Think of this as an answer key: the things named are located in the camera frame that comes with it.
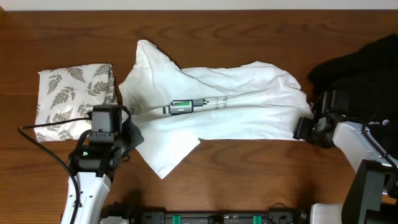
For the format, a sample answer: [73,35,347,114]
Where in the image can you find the fern-print fabric bag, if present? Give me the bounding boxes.
[35,63,117,124]

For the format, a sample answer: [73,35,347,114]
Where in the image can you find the white printed t-shirt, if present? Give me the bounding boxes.
[119,40,312,178]

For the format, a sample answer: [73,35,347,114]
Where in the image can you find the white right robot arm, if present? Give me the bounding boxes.
[293,90,397,224]

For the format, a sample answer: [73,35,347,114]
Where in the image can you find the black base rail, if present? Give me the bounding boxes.
[98,203,310,224]

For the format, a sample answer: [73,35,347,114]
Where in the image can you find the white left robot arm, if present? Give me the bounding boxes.
[61,105,144,223]

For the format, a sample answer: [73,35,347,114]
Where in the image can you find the black garment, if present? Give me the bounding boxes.
[308,34,397,159]

